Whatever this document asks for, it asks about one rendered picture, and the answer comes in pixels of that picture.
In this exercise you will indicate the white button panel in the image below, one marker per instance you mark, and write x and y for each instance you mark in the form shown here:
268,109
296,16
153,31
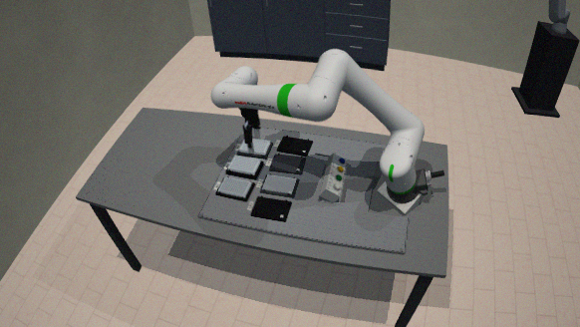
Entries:
334,178

